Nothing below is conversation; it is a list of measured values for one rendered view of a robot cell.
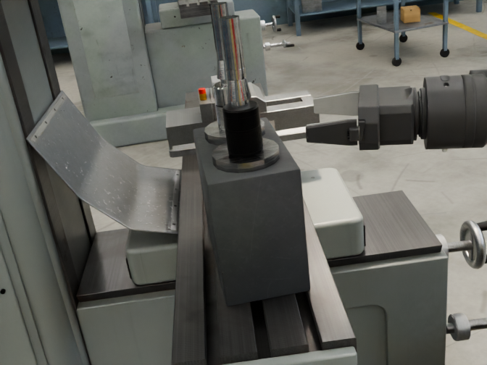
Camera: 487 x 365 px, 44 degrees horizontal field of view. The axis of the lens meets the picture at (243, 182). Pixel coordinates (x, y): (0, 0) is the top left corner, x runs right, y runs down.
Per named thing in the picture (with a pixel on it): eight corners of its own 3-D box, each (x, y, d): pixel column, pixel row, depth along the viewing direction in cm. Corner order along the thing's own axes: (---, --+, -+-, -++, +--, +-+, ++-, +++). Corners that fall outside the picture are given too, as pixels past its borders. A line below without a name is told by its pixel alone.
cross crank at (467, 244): (478, 250, 152) (481, 208, 147) (500, 276, 141) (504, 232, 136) (416, 258, 151) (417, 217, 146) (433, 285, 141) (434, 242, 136)
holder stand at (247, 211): (278, 219, 103) (267, 108, 95) (311, 291, 84) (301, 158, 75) (209, 232, 102) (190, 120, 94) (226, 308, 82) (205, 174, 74)
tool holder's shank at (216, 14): (219, 87, 85) (208, 6, 80) (216, 82, 88) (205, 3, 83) (241, 84, 85) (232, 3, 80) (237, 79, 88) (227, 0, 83)
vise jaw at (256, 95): (260, 96, 146) (258, 80, 144) (267, 111, 134) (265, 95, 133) (235, 100, 145) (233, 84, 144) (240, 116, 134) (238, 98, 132)
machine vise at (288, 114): (309, 115, 150) (306, 72, 146) (322, 135, 137) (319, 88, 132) (169, 135, 149) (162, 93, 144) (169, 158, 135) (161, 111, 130)
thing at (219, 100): (221, 134, 87) (216, 97, 84) (216, 124, 91) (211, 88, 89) (253, 128, 87) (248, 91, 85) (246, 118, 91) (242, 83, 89)
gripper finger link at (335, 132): (305, 119, 72) (358, 117, 70) (307, 145, 73) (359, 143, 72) (304, 124, 70) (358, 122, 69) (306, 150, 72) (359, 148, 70)
